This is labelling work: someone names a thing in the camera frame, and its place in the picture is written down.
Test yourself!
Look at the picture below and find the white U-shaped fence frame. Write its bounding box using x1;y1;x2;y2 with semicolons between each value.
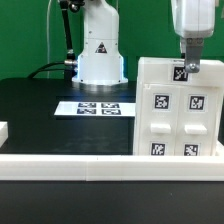
0;121;224;182

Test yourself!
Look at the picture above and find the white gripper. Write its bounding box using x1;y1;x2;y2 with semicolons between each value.
171;0;215;73

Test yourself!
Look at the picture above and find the white base sheet with tags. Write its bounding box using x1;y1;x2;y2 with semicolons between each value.
54;101;135;117

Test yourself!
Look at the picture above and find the white door panel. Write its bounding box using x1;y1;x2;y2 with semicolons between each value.
175;87;219;156
139;85;180;156

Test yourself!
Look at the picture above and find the black cable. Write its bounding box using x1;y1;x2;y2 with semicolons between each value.
27;61;74;80

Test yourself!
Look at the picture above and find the white cabinet body box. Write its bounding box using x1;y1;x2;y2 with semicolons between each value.
133;83;223;156

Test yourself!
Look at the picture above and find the small white box with tag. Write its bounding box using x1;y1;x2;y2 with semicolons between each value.
137;57;224;87

